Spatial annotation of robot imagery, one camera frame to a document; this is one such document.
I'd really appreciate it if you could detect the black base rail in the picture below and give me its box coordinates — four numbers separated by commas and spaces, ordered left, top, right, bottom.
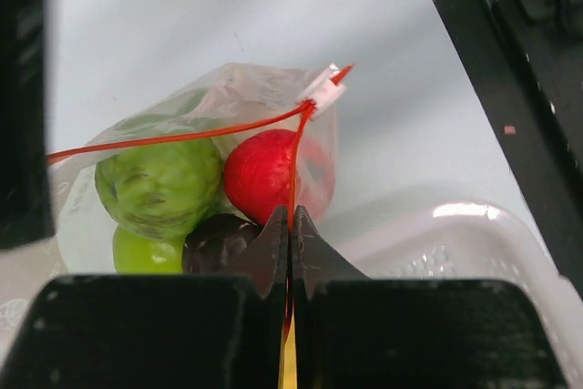
432, 0, 582, 290

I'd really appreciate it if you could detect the dark purple fruit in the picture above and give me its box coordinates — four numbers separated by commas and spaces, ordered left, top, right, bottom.
181, 213, 262, 274

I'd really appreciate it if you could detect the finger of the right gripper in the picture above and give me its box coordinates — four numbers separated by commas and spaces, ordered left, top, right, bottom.
0, 0, 55, 251

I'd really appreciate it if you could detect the yellow lemon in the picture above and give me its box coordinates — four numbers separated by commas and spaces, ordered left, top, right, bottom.
281, 317, 298, 389

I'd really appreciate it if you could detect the red tomato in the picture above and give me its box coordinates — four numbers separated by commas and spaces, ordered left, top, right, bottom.
222, 128, 337, 226

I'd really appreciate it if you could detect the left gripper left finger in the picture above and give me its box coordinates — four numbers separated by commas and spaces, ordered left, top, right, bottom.
1, 207, 289, 388

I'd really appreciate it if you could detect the clear plastic basket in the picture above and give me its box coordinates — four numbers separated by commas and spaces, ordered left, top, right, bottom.
319, 200, 559, 284

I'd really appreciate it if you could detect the green guava fruit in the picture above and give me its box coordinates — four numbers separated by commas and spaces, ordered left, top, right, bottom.
95, 138, 222, 240

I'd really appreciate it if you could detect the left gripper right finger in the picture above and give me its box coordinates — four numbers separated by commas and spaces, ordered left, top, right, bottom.
290, 208, 568, 388

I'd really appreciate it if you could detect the green apple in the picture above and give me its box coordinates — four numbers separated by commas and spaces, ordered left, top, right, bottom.
112, 226, 183, 274

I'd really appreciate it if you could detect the clear orange zip bag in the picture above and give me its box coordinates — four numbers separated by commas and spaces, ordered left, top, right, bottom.
52, 63, 345, 274

